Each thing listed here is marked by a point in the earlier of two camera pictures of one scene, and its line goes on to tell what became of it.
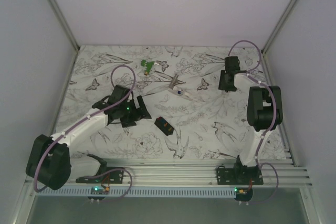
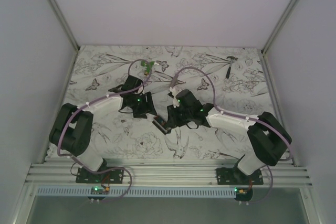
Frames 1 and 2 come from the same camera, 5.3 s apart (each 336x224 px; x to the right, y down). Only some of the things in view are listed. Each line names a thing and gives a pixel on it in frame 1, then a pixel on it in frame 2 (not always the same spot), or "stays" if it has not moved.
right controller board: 243,194 stays
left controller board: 98,190 stays
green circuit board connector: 148,64 stays
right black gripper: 222,86 → 172,121
